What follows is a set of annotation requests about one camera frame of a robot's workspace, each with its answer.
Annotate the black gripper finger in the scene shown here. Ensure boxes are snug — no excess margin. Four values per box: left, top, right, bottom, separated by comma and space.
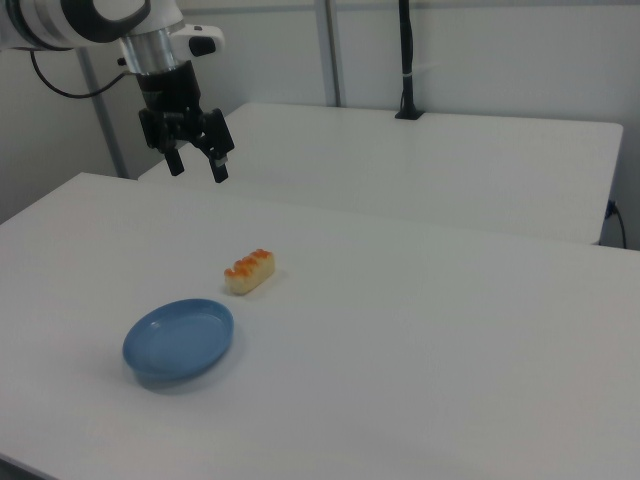
189, 106, 237, 185
138, 107, 186, 178

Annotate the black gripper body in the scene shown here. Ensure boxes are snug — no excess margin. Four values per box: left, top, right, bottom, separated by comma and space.
134, 60, 205, 137

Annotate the bread with orange topping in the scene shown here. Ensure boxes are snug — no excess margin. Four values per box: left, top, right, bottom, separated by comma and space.
223, 247, 278, 298

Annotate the blue plate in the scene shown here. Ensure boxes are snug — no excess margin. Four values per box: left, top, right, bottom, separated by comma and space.
122, 297, 236, 386

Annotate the black pole with base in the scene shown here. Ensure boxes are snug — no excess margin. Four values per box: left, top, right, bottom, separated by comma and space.
394, 0, 426, 122

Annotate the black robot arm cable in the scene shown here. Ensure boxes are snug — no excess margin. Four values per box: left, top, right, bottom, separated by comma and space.
30, 49, 132, 100

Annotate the black cable with plug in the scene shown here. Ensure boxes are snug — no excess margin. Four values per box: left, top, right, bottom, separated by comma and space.
605, 199, 628, 249

